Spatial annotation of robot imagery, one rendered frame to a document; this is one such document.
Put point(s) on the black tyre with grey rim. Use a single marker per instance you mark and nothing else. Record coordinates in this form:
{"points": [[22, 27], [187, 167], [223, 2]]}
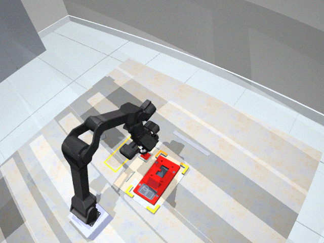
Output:
{"points": [[143, 151]]}

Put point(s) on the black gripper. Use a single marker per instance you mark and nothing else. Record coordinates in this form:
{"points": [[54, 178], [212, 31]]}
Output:
{"points": [[129, 151]]}

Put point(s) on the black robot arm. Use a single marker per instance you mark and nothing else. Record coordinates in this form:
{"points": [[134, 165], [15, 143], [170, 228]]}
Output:
{"points": [[79, 153]]}

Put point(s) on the red rectangular panel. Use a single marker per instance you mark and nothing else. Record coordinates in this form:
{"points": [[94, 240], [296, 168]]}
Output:
{"points": [[156, 180]]}

